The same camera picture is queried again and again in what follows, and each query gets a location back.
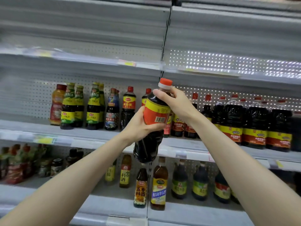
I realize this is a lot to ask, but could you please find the person's right hand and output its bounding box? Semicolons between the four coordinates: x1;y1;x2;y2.
153;86;202;125

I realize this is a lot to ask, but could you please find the person's left hand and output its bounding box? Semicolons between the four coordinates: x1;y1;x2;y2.
119;106;166;145

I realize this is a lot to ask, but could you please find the soy sauce bottle red cap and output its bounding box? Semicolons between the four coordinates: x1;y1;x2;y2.
133;78;174;164

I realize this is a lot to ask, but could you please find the white metal store shelving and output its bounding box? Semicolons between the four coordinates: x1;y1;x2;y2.
0;0;301;226

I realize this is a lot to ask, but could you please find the person's right forearm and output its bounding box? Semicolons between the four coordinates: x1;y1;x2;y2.
187;110;301;226

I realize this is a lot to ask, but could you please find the person's left forearm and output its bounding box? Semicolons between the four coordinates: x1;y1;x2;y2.
0;134;133;226

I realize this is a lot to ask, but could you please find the row of dark red-capped bottles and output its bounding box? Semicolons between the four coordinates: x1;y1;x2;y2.
164;92;301;153

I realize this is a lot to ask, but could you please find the blue label dark bottle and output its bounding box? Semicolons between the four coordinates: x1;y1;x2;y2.
104;88;120;131

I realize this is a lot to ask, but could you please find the red label dark sauce bottle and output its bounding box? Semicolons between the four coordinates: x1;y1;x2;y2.
120;86;137;131
141;88;152;109

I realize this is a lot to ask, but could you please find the yellow-capped green label bottle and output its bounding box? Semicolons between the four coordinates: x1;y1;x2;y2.
86;82;101;130
74;85;86;128
99;83;106;127
60;83;77;130

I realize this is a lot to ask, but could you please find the amber bottle yellow red label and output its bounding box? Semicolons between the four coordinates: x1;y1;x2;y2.
119;154;133;189

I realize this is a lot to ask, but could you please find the dark bottle orange label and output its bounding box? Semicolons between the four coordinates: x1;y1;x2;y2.
134;164;149;208

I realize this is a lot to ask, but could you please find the large amber cooking wine jug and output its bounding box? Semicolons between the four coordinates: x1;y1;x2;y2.
150;156;169;211

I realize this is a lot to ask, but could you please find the small pink yellow price tag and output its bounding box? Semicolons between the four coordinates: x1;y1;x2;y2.
118;59;137;68

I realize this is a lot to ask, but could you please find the dark bottle with green label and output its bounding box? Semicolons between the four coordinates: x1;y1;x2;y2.
191;161;209;202
171;159;188;201

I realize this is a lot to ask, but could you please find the dark-lidded glass jar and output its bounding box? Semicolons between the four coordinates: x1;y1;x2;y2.
50;158;65;178

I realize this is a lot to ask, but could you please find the yellow green price tag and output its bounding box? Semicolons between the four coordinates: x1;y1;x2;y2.
33;135;55;145

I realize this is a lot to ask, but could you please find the dark bottle red yellow label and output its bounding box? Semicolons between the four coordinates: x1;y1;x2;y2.
213;174;232;204

